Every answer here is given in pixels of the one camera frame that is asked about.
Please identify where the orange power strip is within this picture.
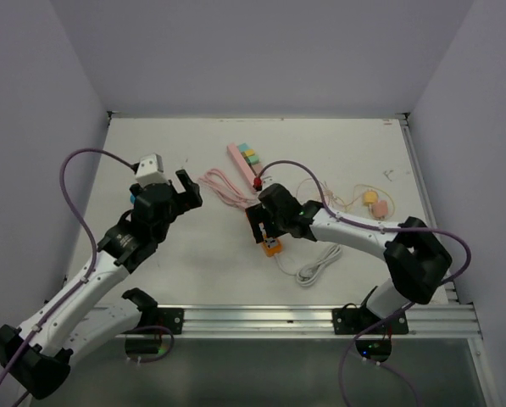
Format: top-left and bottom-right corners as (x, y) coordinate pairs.
(259, 223), (283, 258)

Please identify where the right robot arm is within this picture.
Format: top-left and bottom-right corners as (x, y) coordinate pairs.
(245, 183), (453, 333)

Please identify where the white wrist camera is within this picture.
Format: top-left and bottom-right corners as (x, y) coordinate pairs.
(135, 153), (168, 187)
(253, 175), (274, 192)

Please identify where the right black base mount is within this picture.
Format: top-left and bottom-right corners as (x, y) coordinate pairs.
(331, 303), (409, 335)

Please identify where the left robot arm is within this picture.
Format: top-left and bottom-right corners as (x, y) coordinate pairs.
(0, 170), (203, 399)

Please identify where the yellow charger plug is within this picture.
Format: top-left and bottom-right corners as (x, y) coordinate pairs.
(362, 191), (379, 207)

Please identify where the right side rail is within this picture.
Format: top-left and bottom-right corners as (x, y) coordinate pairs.
(398, 112), (461, 304)

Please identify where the pink coiled cord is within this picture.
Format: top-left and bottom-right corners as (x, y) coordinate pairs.
(198, 168), (258, 211)

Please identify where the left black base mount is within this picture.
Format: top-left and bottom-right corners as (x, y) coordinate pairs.
(126, 307), (185, 337)

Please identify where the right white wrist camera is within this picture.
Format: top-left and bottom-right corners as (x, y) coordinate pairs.
(253, 175), (274, 192)

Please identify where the yellow thin cable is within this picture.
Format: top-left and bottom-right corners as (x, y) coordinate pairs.
(320, 181), (396, 220)

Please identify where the green cube plug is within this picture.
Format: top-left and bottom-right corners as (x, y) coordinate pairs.
(246, 154), (259, 165)

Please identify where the aluminium front rail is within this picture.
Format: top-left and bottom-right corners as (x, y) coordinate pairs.
(108, 303), (485, 340)

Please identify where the teal cube plug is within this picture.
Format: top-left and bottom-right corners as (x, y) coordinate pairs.
(237, 143), (249, 152)

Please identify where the long pink power strip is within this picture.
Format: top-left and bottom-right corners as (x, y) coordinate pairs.
(226, 143), (261, 192)

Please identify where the pink charger plug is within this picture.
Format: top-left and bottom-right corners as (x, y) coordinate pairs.
(370, 200), (389, 220)

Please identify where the yellow cube plug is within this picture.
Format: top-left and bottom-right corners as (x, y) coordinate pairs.
(242, 149), (255, 157)

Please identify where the white power strip cord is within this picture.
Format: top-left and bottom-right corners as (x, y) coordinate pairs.
(273, 243), (345, 289)

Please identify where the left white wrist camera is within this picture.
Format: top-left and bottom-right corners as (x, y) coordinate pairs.
(135, 153), (168, 187)

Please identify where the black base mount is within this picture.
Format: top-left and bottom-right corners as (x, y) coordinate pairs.
(126, 307), (185, 337)
(331, 303), (409, 335)

